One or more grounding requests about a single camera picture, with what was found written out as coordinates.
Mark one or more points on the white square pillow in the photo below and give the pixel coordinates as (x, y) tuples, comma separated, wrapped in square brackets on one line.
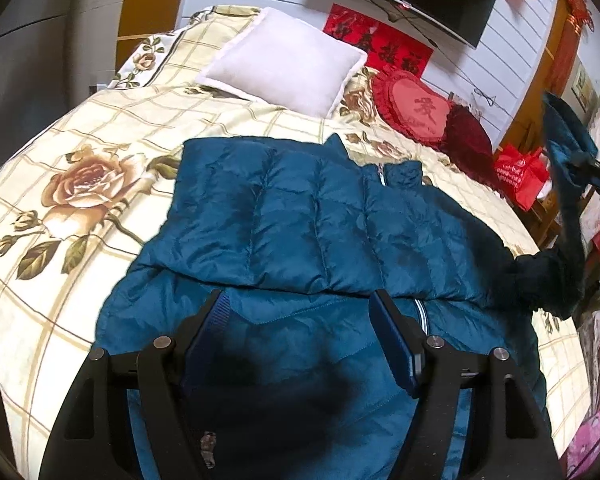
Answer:
[(284, 61)]

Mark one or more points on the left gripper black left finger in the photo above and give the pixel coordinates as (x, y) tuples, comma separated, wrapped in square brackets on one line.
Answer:
[(92, 437)]

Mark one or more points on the dark red velvet cushion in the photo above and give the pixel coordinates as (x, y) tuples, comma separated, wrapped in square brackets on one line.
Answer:
[(469, 148)]

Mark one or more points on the red tassel wall decoration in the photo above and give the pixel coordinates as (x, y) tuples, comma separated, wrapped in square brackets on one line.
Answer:
[(577, 17)]

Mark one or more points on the red calligraphy banner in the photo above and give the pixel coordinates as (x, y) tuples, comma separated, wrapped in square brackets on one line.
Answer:
[(386, 47)]

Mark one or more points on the red heart-shaped cushion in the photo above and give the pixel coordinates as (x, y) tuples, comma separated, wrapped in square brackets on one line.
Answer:
[(410, 107)]

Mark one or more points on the floral cream bed quilt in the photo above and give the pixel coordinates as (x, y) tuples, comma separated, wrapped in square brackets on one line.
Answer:
[(78, 201)]

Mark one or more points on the red shopping bag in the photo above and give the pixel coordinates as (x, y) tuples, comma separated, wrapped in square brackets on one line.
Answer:
[(521, 175)]

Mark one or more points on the blue puffer jacket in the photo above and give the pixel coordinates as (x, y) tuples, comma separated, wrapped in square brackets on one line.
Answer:
[(299, 236)]

